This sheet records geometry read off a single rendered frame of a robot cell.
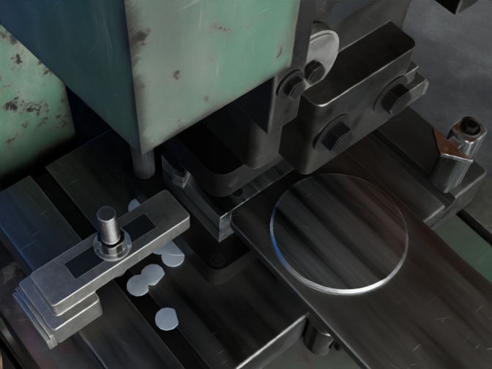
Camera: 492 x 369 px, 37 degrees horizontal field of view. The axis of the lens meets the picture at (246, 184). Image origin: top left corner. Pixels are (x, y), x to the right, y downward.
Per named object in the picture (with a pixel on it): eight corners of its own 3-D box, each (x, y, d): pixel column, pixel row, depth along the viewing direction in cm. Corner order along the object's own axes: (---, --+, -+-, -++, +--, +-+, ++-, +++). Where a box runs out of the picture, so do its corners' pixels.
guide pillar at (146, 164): (159, 171, 73) (151, 77, 62) (141, 182, 72) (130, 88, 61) (146, 157, 74) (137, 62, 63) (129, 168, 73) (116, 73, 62)
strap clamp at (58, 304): (198, 249, 72) (198, 192, 64) (50, 350, 65) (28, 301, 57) (162, 209, 74) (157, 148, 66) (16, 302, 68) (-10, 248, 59)
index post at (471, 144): (463, 181, 78) (493, 125, 70) (444, 195, 77) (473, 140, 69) (444, 165, 80) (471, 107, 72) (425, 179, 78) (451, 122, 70)
